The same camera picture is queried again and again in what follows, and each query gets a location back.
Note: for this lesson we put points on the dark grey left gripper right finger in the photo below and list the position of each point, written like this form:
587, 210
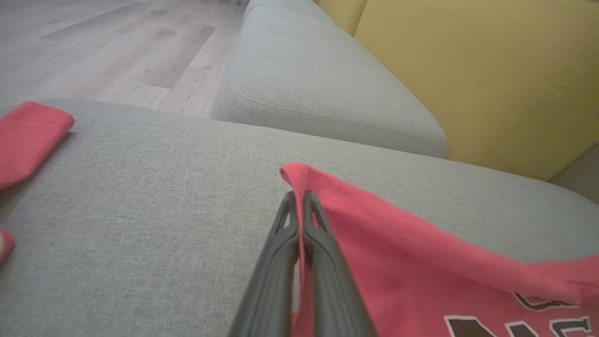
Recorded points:
332, 290

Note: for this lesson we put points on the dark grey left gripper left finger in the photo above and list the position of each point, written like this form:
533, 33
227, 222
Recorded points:
276, 281

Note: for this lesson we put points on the red printed jersey shirt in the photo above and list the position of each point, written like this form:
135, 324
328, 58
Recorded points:
398, 271

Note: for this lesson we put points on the grey sofa chaise cushion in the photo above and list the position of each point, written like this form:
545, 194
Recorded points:
140, 210

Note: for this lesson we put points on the grey sofa seat cushion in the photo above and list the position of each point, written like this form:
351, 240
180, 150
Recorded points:
318, 79
290, 7

